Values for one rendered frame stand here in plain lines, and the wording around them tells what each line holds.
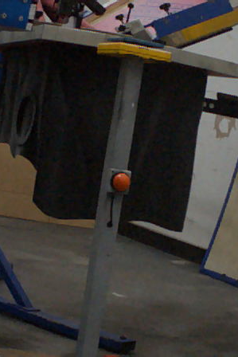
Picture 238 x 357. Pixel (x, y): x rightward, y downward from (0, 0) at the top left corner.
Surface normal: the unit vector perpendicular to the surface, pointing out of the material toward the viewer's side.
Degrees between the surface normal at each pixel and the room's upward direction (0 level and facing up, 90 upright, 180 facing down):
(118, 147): 90
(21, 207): 75
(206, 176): 90
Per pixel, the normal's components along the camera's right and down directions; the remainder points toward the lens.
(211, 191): -0.91, -0.12
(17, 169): 0.42, -0.10
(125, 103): 0.39, 0.11
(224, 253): -0.85, -0.33
